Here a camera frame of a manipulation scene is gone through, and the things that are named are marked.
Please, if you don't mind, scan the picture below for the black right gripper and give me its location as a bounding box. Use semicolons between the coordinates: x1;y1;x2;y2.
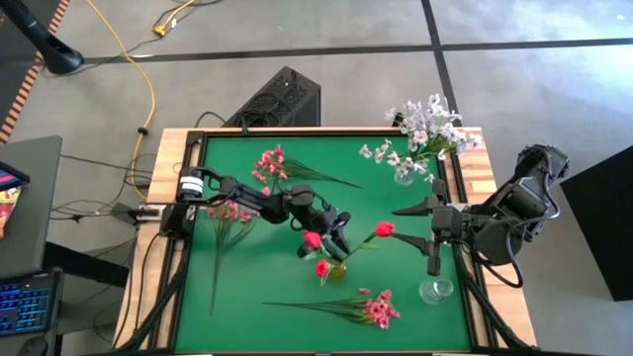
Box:
392;178;471;277

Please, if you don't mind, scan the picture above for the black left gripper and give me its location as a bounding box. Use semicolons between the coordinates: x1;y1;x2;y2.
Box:
291;184;354;263

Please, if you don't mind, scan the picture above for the red artificial tulip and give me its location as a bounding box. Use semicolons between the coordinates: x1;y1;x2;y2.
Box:
302;229;340;271
315;259;342;287
339;221;396;268

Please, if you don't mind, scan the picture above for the white artificial flower bunch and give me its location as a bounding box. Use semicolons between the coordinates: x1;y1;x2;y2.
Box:
359;139;411;177
385;93;456;149
419;123;484;159

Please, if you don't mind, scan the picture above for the pink artificial flower bunch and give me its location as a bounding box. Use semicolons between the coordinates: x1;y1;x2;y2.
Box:
250;144;365;198
261;288;402;331
200;200;262;316

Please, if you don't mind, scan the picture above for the yellow embossed glass vase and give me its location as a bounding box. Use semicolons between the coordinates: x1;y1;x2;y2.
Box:
325;259;348;283

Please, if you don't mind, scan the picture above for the clear ribbed glass vase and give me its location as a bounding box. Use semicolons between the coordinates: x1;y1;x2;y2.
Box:
394;165;416;188

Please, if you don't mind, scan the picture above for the clear smooth glass vase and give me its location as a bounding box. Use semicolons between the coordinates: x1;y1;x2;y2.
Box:
418;279;455;308

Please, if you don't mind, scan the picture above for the green table mat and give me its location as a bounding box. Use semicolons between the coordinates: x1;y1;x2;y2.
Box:
173;133;472;353

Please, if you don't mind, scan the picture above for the black computer tower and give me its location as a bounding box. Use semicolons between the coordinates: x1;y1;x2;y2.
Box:
223;65;322;129

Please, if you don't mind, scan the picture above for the black cabinet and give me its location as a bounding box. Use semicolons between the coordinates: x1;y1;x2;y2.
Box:
560;145;633;303

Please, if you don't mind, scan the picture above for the grey power adapter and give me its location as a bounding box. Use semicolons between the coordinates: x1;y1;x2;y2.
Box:
109;201;162;224

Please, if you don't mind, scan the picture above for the dark grey side desk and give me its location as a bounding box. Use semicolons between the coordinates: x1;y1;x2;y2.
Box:
0;135;63;281

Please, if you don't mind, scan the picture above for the backlit laptop keyboard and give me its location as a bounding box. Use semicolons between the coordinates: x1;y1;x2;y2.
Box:
0;268;65;338

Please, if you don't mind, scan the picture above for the black computer mouse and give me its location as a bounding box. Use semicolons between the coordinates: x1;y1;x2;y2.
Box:
16;335;50;356

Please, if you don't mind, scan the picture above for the colourful snack bag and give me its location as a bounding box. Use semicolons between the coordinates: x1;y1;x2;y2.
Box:
0;186;22;239

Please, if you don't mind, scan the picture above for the tablet with pink screen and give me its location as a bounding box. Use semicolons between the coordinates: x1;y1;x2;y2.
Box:
0;160;31;192

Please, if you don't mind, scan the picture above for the black floor stand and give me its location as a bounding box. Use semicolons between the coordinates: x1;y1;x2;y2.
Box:
0;0;85;75

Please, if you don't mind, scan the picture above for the dark mat with orange stripes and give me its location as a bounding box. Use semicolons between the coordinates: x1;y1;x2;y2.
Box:
0;0;71;144

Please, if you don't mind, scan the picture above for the black aluminium table frame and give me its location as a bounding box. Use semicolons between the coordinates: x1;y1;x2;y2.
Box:
112;126;538;356

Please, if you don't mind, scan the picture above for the yellow floor cable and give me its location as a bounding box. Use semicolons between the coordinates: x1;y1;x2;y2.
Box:
86;0;157;160

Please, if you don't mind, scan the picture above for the yellow cable with plug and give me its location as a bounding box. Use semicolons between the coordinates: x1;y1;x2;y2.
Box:
152;0;197;39

